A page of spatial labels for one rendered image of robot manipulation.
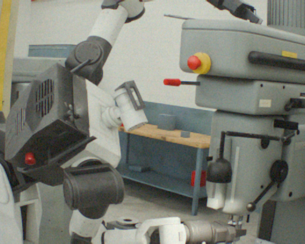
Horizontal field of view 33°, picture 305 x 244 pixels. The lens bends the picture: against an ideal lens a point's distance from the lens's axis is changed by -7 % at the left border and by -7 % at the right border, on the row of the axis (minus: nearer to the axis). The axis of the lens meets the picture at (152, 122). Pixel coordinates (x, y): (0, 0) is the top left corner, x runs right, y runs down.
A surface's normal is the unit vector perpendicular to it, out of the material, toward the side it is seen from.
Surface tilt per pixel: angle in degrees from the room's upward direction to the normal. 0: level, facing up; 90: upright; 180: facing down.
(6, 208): 90
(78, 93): 59
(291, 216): 90
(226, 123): 90
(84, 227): 132
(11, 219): 115
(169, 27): 90
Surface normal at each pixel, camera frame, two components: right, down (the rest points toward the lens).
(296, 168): 0.67, 0.12
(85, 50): 0.08, -0.38
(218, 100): -0.73, 0.02
